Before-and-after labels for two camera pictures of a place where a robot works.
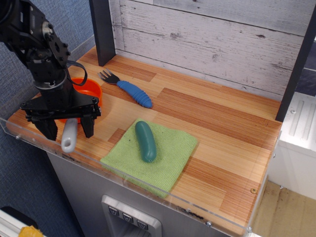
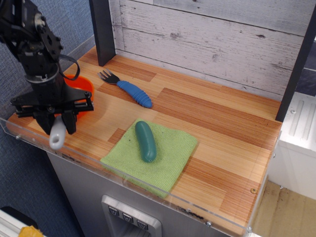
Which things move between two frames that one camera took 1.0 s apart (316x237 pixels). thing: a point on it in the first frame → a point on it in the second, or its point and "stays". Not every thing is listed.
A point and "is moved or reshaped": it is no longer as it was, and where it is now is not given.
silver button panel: (123, 220) stays
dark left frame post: (103, 28) stays
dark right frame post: (300, 66) stays
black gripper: (57, 100) → (51, 96)
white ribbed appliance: (293, 166) stays
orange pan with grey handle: (88, 86) is moved or reshaped
